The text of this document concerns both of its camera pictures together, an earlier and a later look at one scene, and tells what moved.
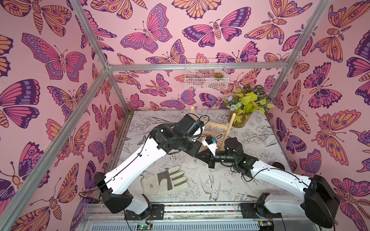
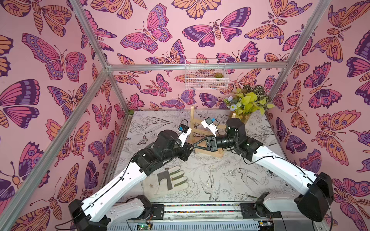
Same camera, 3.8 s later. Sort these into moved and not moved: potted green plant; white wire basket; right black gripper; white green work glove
Moved: right black gripper
Not moved: potted green plant; white green work glove; white wire basket
